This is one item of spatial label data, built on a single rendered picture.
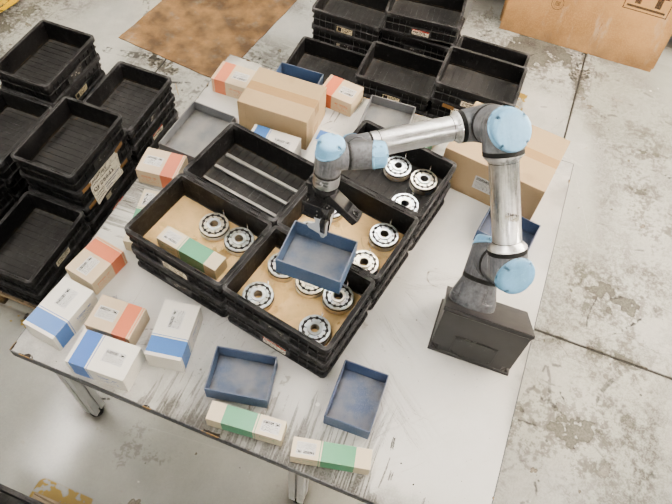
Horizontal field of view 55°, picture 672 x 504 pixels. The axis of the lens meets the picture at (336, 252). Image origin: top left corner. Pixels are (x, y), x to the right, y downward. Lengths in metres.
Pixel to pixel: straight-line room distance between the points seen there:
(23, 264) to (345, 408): 1.61
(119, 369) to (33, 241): 1.15
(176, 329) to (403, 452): 0.82
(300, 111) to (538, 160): 0.94
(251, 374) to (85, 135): 1.49
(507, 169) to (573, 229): 1.81
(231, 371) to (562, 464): 1.52
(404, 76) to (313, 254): 1.80
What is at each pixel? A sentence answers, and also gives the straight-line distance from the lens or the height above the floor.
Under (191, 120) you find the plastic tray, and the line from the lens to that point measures 2.82.
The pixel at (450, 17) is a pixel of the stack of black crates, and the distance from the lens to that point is 3.79.
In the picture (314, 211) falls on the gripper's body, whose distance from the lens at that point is 1.82.
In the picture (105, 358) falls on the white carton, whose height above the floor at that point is 0.79.
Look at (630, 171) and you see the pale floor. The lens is 4.04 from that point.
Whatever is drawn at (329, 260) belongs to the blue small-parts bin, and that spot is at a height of 1.07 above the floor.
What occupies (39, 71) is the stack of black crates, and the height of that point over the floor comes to 0.49.
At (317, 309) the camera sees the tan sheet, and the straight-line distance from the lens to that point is 2.11.
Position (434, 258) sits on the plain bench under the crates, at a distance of 2.42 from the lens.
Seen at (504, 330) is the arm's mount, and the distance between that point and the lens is 2.02.
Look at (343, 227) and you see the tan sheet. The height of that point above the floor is 0.83.
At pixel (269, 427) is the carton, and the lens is 2.03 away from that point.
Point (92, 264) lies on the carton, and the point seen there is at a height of 0.77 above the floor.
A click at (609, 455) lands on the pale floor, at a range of 3.10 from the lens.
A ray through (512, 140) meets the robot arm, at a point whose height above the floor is 1.45.
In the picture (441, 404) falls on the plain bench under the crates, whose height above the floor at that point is 0.70.
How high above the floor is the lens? 2.69
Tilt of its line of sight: 57 degrees down
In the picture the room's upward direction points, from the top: 6 degrees clockwise
